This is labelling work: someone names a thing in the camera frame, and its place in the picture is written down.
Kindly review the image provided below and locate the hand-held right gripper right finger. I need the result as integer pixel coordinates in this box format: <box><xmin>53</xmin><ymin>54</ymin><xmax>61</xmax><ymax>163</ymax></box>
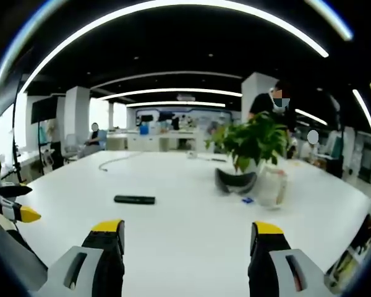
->
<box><xmin>247</xmin><ymin>220</ymin><xmax>335</xmax><ymax>297</ymax></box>

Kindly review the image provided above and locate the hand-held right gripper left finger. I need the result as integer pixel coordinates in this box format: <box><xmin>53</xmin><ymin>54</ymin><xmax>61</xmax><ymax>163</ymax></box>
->
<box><xmin>33</xmin><ymin>219</ymin><xmax>126</xmax><ymax>297</ymax></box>

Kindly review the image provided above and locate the white office chair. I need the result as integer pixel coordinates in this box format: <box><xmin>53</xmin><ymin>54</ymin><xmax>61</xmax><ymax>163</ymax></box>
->
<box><xmin>63</xmin><ymin>133</ymin><xmax>80</xmax><ymax>163</ymax></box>

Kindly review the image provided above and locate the black headset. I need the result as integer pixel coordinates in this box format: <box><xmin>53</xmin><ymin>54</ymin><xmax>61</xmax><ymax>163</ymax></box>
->
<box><xmin>215</xmin><ymin>167</ymin><xmax>258</xmax><ymax>196</ymax></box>

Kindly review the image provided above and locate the black monitor on stand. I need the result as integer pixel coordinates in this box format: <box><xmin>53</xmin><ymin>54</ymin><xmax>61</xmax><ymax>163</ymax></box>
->
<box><xmin>30</xmin><ymin>95</ymin><xmax>58</xmax><ymax>124</ymax></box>

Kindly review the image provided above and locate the white counter desk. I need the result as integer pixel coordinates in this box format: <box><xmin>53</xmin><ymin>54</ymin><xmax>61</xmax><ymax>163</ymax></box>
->
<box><xmin>106</xmin><ymin>129</ymin><xmax>205</xmax><ymax>152</ymax></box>

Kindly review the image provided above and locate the green potted plant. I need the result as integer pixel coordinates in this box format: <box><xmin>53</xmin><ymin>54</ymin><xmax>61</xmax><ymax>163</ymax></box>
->
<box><xmin>205</xmin><ymin>111</ymin><xmax>291</xmax><ymax>176</ymax></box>

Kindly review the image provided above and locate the white plastic bag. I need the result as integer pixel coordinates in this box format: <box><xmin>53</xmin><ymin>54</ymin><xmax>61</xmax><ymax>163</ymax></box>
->
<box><xmin>255</xmin><ymin>163</ymin><xmax>288</xmax><ymax>207</ymax></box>

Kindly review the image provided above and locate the black remote control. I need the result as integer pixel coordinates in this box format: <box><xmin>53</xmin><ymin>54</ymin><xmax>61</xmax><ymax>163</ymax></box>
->
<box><xmin>114</xmin><ymin>194</ymin><xmax>156</xmax><ymax>205</ymax></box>

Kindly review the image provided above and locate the black tripod stand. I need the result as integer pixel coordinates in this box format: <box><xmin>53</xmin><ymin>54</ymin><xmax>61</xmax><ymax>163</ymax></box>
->
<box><xmin>9</xmin><ymin>74</ymin><xmax>27</xmax><ymax>185</ymax></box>

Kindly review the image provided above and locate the white cable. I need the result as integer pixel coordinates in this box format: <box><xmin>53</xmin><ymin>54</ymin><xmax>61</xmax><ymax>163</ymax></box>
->
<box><xmin>99</xmin><ymin>151</ymin><xmax>142</xmax><ymax>172</ymax></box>

